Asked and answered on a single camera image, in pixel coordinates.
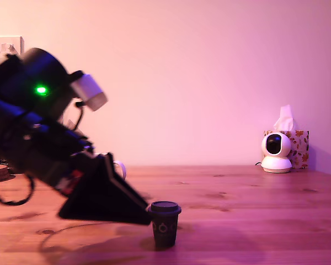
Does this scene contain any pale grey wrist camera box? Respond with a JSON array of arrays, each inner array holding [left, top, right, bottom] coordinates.
[[68, 70, 109, 113]]

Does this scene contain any white tissue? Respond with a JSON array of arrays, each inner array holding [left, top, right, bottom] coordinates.
[[273, 104, 295, 131]]

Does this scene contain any small white round camera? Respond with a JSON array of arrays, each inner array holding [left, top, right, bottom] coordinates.
[[261, 131, 293, 174]]

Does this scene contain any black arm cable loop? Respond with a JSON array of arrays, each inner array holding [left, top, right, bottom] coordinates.
[[0, 173, 35, 206]]

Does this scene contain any cartoon print ceramic mug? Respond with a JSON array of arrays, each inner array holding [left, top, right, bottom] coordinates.
[[113, 160, 127, 182]]

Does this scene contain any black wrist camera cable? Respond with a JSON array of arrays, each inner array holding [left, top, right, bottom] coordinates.
[[72, 101, 85, 132]]

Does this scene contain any white wall switch plate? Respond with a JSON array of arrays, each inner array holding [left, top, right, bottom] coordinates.
[[0, 35, 25, 63]]

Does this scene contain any dark cup-shaped coffee capsule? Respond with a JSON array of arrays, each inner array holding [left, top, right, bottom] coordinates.
[[147, 200, 183, 248]]

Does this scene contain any floral tissue box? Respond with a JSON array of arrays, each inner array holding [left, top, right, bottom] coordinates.
[[263, 130, 310, 169]]

